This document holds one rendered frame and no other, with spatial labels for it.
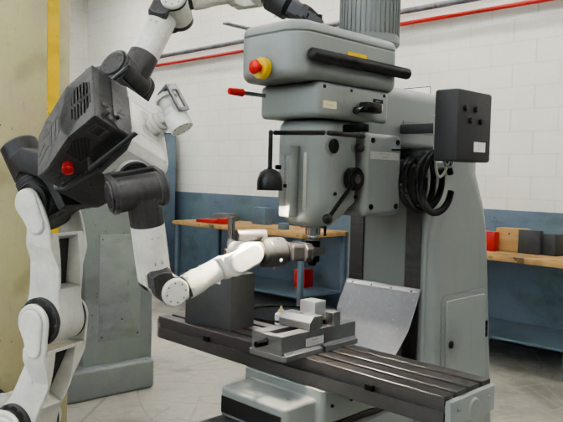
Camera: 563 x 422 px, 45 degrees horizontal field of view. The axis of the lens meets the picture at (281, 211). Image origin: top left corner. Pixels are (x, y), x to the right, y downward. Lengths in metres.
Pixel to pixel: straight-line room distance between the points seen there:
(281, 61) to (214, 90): 7.26
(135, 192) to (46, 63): 1.83
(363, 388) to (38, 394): 0.96
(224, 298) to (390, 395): 0.72
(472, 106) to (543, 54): 4.31
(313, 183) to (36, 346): 0.93
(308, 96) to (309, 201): 0.30
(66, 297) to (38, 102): 1.54
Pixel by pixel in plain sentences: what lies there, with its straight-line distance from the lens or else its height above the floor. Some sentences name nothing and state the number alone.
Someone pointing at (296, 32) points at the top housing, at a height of 1.85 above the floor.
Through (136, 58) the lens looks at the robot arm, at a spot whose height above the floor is 1.80.
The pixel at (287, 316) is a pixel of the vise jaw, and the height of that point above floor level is 1.03.
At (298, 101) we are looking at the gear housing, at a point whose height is 1.67.
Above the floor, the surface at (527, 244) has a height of 0.95.
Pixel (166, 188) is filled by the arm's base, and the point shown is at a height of 1.42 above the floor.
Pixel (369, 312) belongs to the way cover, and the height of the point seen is 0.99.
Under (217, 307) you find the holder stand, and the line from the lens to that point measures 2.32.
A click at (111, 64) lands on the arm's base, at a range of 2.05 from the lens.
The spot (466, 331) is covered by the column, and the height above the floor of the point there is 0.93.
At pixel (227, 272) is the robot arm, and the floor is 1.18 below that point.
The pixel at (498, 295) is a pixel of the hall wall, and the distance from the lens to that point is 6.50.
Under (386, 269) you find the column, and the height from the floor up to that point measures 1.14.
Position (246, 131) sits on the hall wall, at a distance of 8.60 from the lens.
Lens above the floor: 1.46
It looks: 3 degrees down
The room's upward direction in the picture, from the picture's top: 1 degrees clockwise
